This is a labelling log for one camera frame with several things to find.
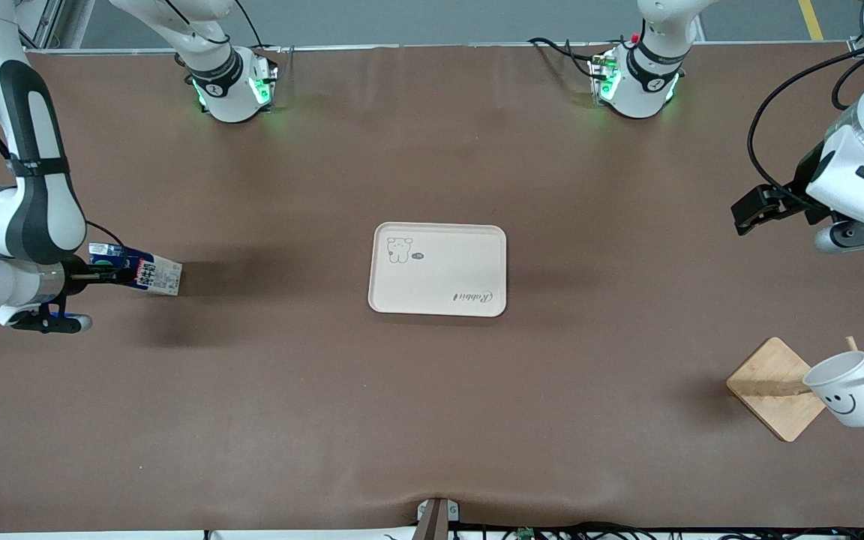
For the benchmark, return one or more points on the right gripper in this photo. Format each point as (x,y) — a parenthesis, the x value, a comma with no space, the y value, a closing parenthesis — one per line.
(74,276)

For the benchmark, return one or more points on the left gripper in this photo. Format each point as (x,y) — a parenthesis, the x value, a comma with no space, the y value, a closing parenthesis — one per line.
(790,196)

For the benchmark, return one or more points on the blue milk carton green cap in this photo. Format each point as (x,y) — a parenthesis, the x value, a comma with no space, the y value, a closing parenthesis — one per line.
(154,276)

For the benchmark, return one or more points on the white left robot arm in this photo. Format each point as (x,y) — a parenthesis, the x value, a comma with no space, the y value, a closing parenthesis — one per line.
(646,75)

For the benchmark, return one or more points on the wooden cup rack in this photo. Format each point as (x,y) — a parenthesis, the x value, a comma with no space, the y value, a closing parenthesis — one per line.
(769,382)

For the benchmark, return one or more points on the brown table cover mat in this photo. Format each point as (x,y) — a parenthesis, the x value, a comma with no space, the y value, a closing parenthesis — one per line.
(252,390)

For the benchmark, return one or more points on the cream rabbit print tray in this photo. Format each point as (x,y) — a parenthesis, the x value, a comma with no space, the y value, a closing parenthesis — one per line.
(447,277)

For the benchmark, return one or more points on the small green circuit board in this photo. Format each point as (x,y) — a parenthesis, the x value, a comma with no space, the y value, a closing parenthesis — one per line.
(526,533)

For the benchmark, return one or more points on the aluminium frame profile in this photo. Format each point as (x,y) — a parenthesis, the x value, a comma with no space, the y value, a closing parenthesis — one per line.
(64,22)

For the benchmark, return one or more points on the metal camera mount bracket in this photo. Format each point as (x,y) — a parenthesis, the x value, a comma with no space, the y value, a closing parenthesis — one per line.
(436,519)

